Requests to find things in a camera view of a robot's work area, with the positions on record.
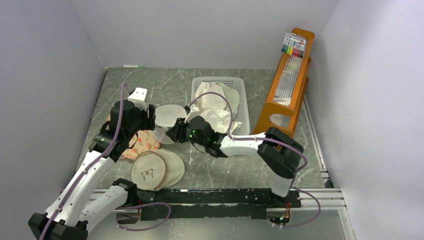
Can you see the colour marker pen pack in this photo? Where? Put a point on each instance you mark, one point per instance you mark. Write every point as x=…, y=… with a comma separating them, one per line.
x=294, y=45

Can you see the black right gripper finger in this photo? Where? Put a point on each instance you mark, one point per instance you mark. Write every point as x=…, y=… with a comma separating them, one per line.
x=182, y=125
x=175, y=134

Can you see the clear pen packs on rack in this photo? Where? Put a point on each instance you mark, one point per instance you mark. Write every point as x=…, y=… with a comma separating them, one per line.
x=287, y=81

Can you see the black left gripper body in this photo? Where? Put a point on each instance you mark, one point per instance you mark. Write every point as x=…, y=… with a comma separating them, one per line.
x=140, y=123

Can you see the white plastic basket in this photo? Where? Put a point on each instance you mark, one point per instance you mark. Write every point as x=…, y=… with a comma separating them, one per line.
x=236, y=83

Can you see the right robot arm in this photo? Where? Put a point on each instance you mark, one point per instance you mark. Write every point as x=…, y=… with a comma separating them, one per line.
x=283, y=155

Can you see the beige round bag with glasses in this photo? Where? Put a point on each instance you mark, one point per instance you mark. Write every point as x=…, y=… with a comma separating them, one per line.
x=157, y=169

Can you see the white green marker pen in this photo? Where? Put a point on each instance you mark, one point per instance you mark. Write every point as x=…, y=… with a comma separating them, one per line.
x=133, y=66

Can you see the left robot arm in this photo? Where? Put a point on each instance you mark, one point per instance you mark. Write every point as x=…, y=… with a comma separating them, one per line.
x=70, y=217

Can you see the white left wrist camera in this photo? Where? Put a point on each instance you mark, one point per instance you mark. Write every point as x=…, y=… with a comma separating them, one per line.
x=138, y=97

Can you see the white mesh laundry bag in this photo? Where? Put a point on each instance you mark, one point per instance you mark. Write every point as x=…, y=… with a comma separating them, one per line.
x=165, y=119

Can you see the white cloth in basket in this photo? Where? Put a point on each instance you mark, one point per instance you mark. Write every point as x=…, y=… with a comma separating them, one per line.
x=219, y=107

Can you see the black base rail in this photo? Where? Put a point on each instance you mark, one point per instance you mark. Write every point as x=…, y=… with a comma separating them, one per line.
x=210, y=203

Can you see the orange wooden rack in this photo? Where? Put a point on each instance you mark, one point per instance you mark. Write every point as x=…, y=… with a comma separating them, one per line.
x=282, y=106

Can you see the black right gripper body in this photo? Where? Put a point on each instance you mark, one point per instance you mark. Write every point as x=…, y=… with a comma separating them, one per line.
x=190, y=136

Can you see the tulip pattern mesh bag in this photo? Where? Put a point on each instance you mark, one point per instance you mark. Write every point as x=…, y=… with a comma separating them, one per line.
x=143, y=141

